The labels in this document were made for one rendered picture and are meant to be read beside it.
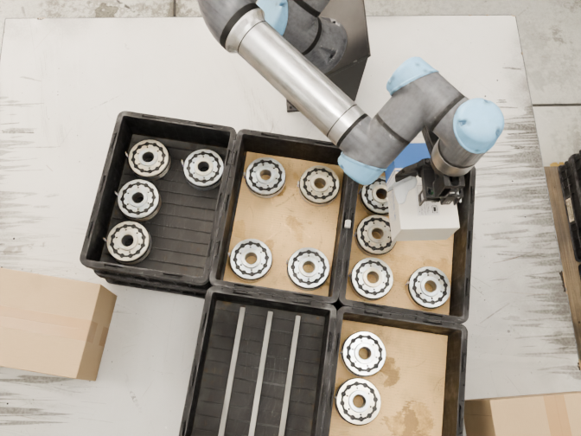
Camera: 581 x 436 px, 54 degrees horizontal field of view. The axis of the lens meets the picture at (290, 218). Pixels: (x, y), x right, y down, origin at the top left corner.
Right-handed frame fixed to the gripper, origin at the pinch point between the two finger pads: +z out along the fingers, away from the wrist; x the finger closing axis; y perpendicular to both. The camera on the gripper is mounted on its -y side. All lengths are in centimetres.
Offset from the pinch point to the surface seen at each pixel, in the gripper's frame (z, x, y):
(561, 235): 97, 81, -14
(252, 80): 41, -35, -50
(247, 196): 27.9, -37.2, -8.4
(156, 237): 28, -60, 2
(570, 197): 92, 84, -28
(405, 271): 27.9, 1.8, 12.2
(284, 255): 27.8, -28.4, 7.4
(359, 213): 27.9, -8.6, -3.3
